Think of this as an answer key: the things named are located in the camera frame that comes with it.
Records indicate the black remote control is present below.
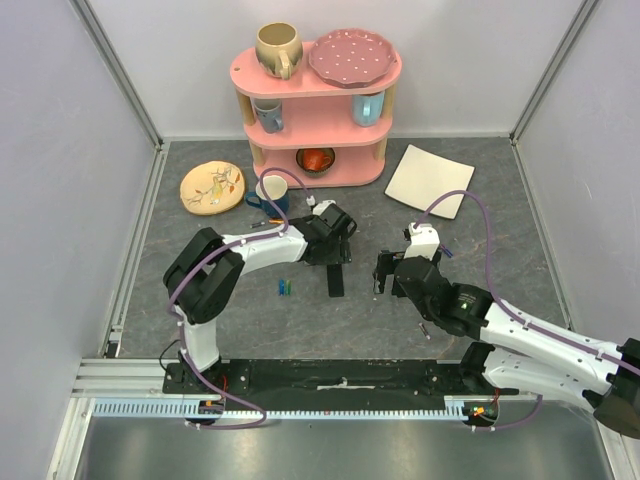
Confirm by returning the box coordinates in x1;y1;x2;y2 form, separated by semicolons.
326;264;345;298

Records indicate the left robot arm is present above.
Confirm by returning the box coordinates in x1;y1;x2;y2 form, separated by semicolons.
163;201;357;393

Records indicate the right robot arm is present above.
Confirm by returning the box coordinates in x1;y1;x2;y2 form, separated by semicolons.
373;250;639;438

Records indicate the purple-blue battery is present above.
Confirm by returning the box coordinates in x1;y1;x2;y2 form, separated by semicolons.
440;244;453;258

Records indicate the grey pink-tip battery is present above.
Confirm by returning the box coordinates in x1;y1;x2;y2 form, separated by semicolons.
418;322;432;340

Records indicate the dark blue mug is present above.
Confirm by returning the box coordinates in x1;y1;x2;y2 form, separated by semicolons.
244;175;289;219

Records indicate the red cup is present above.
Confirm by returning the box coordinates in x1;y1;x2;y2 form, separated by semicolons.
302;149;333;171

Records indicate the dark patterned bowl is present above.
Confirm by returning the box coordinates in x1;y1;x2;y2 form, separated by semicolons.
296;148;335;178

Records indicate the white square plate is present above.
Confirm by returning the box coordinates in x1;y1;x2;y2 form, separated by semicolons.
384;144;475;212

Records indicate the pink three-tier shelf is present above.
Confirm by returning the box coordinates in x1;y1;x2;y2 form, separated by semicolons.
230;48;402;187

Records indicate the yellow bird-pattern plate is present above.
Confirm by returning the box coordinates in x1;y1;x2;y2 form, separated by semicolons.
179;160;246;216

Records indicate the light blue mug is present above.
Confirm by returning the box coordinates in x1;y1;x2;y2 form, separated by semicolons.
351;91;385;127

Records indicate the grey-blue mug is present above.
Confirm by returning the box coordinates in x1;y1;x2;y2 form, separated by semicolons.
253;99;284;134

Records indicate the pink dotted plate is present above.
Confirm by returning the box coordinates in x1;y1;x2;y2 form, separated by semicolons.
308;28;397;89

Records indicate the beige ceramic mug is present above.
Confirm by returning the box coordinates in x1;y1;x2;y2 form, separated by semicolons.
255;22;304;81

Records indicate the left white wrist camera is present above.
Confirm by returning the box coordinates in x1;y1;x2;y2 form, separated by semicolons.
305;196;335;215

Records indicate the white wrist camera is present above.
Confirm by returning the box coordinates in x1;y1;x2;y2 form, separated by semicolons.
305;196;335;215
404;223;440;260

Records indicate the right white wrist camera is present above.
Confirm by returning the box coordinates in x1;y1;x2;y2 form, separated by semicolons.
404;223;440;260

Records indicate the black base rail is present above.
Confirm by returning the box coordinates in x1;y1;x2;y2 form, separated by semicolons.
162;357;521;414

